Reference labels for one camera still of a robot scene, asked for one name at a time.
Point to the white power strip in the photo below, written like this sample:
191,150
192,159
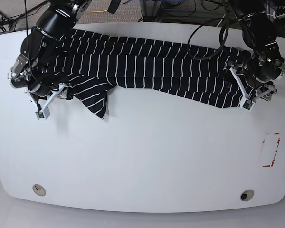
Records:
279,13

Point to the table cable grommet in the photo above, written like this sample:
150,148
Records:
39,190
247,195

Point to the red tape rectangle marking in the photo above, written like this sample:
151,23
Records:
269,148

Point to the navy white striped T-shirt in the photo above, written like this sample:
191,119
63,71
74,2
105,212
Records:
96,63

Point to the left table cable grommet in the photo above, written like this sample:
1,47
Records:
39,190

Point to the black tripod stand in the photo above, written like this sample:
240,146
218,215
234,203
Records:
8,23

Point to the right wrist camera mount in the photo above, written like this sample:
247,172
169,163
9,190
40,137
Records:
42,111

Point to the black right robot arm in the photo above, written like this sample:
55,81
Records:
54,23

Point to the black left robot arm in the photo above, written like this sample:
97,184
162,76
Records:
255,24

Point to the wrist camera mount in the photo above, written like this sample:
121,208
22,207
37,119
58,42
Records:
42,111
248,100

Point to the right table cable grommet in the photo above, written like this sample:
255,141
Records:
247,195

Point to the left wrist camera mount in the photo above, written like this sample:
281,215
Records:
248,100

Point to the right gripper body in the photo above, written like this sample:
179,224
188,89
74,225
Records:
32,75

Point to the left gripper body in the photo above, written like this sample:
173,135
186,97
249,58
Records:
266,65

